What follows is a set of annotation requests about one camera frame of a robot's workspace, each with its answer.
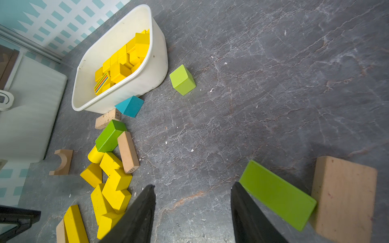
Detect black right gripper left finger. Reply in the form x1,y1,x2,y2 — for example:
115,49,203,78
101,184,156,243

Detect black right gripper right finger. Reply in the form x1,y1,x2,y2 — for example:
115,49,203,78
231,182,287,243

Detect long yellow block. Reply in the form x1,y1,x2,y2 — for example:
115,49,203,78
64,205,89,243

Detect tan wooden block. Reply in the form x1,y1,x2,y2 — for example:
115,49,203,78
56,220,69,243

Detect yellow cylinder block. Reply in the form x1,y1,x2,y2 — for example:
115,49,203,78
88,145,105,164

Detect rainbow striped block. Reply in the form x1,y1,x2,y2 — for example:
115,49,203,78
94,72,110,96

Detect white oval plastic tub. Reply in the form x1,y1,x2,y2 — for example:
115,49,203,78
72,4,168,114

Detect green slanted block right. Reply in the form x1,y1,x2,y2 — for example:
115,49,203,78
239,160,317,232

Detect tan slanted block centre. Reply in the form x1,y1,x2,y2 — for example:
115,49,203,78
118,132,140,174

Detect green rectangular block centre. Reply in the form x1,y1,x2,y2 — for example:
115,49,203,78
96,120,127,152

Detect brown small block left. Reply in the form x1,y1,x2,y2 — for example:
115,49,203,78
49,149,74,176

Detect tan block far right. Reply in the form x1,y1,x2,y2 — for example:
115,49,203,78
309,156,378,243

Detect tan long block near tub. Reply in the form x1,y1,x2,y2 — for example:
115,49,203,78
95,108,122,130

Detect teal triangular block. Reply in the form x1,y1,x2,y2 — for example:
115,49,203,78
115,96,144,117

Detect brown lidded storage box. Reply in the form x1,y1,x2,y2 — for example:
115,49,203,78
1,46,67,164

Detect small green cube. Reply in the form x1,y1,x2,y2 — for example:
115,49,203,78
169,65,197,96

